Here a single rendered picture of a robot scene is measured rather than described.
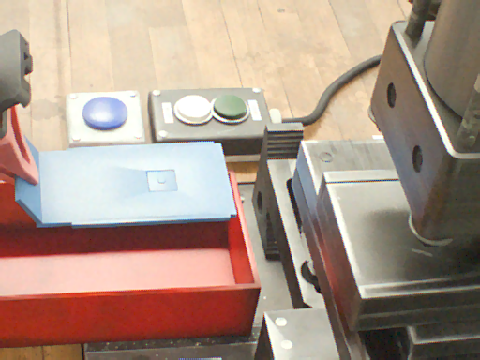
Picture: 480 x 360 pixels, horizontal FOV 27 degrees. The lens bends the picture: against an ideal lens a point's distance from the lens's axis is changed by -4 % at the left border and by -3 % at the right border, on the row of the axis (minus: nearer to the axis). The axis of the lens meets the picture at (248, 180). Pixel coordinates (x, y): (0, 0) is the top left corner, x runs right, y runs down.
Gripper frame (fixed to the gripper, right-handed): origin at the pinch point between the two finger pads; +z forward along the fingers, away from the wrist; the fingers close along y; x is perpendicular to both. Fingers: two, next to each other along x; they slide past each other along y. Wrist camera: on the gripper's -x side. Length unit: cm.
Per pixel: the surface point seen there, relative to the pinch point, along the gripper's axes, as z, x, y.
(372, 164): -0.4, -11.8, 22.6
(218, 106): 16.3, 15.5, 10.4
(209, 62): 20.3, 26.1, 9.5
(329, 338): 13.2, -13.0, 14.9
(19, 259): 9.8, 2.0, -6.9
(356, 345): -1.9, -23.5, 19.0
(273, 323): 11.4, -11.4, 11.8
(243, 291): 13.4, -6.3, 9.7
